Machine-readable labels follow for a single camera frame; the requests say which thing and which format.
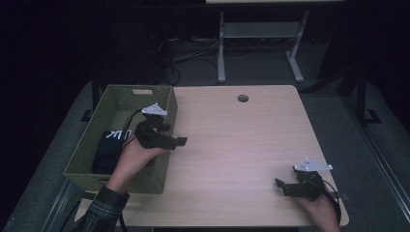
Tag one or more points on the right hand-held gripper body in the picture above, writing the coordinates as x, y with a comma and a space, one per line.
307, 183

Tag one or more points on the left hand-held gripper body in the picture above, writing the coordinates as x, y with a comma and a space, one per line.
151, 135

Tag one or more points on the dark garment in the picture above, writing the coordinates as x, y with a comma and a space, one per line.
106, 154

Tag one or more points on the green woven basket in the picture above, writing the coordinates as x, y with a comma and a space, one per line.
106, 106

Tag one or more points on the person's left hand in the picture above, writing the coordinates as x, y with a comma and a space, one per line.
133, 161

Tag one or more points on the person's right hand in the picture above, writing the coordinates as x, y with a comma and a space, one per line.
322, 214

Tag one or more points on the grey tape strip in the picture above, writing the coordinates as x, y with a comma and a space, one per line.
86, 195
344, 196

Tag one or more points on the black metal stand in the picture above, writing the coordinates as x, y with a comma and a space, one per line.
362, 96

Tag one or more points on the white metal desk frame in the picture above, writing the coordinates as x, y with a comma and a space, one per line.
259, 30

